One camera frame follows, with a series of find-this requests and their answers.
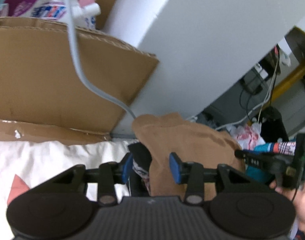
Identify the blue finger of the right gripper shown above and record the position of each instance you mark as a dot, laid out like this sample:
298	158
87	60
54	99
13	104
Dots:
242	154

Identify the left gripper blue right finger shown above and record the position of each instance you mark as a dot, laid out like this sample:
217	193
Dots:
189	174

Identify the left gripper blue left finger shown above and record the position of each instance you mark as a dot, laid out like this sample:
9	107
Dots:
110	174

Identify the brown printed t-shirt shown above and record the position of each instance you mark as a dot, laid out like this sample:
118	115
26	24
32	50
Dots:
189	140

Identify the person right hand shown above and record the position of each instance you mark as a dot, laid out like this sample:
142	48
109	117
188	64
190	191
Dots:
298	198

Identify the pink white plastic bag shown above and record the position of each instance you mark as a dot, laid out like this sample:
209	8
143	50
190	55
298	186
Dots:
248	137

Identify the black folded garment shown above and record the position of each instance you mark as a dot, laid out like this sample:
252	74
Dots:
139	180

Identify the cream bear print bedsheet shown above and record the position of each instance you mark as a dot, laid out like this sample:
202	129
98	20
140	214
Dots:
24	165

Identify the brown cardboard sheet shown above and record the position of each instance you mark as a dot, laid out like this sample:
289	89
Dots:
41	96

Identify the gold round side table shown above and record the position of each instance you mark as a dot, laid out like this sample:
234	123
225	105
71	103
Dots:
295	38

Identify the purple detergent bag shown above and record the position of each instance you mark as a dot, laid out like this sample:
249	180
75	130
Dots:
84	12

